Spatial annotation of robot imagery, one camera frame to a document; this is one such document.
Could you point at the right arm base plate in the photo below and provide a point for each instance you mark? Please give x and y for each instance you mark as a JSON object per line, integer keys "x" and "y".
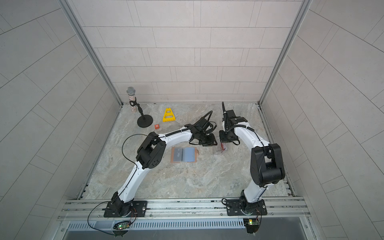
{"x": 240, "y": 207}

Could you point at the glass bottle with grey cap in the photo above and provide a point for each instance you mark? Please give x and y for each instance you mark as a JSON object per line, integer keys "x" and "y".
{"x": 132, "y": 98}

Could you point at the yellow triangular stand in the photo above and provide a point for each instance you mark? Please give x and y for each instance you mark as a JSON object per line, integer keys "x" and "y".
{"x": 168, "y": 115}

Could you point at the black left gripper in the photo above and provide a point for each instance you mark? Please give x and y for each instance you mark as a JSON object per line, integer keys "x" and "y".
{"x": 210, "y": 141}

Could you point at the black round-base stand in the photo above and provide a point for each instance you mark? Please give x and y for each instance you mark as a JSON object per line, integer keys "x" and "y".
{"x": 143, "y": 121}

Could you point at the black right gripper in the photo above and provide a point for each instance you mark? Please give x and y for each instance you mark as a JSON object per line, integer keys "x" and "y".
{"x": 223, "y": 138}

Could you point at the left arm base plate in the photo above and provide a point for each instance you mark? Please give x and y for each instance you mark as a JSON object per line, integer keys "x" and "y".
{"x": 122, "y": 210}

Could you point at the right circuit board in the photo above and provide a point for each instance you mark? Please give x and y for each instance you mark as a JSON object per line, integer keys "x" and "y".
{"x": 252, "y": 225}

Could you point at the left green circuit board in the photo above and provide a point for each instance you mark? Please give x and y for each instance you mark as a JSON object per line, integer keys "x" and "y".
{"x": 121, "y": 228}

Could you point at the white vent grille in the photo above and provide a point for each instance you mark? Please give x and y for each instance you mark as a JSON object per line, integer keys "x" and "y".
{"x": 188, "y": 224}

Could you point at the aluminium mounting rail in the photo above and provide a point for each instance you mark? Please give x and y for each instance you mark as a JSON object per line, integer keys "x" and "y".
{"x": 206, "y": 208}

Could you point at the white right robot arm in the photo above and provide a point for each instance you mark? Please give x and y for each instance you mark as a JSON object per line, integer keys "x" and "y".
{"x": 266, "y": 165}

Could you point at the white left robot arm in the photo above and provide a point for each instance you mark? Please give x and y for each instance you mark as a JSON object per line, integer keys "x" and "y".
{"x": 150, "y": 154}

